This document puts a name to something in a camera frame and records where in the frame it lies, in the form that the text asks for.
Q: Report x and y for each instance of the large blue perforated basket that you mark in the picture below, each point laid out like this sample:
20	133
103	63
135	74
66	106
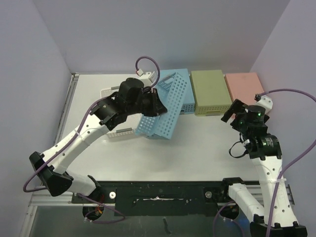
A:
189	101

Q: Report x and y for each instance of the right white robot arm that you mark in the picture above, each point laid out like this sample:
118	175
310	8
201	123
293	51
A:
275	216

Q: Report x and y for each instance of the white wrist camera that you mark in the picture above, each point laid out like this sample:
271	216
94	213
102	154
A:
265	102
148	78

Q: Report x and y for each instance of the black table front rail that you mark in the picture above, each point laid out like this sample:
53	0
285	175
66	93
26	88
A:
165	198

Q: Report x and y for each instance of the pink perforated basket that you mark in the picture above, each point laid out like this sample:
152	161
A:
243	86

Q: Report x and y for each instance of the aluminium frame rail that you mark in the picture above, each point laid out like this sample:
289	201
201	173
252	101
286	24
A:
42	217

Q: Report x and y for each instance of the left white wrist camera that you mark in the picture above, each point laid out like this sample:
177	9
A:
148	78

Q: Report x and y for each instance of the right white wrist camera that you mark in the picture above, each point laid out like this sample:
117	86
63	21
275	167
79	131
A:
265	102

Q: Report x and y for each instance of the yellow-green perforated basket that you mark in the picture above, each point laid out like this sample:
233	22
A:
210	92

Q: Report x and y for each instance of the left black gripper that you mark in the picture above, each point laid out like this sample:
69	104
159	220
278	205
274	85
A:
157	108

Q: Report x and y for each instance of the white perforated basket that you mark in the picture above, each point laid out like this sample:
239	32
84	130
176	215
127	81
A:
124	130

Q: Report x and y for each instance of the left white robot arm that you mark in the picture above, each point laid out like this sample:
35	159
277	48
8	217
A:
51	166

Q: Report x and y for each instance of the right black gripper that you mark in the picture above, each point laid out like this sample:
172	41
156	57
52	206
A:
237	111

